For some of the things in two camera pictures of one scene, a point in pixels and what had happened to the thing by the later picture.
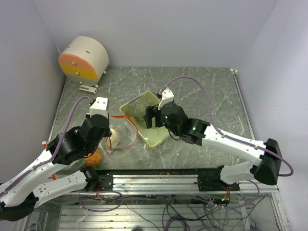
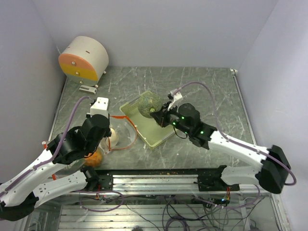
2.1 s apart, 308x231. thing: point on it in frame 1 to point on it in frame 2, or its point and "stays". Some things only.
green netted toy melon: [138, 110] to [148, 102]
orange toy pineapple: [95, 160] stays
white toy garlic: [114, 137] stays
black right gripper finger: [158, 115] stays
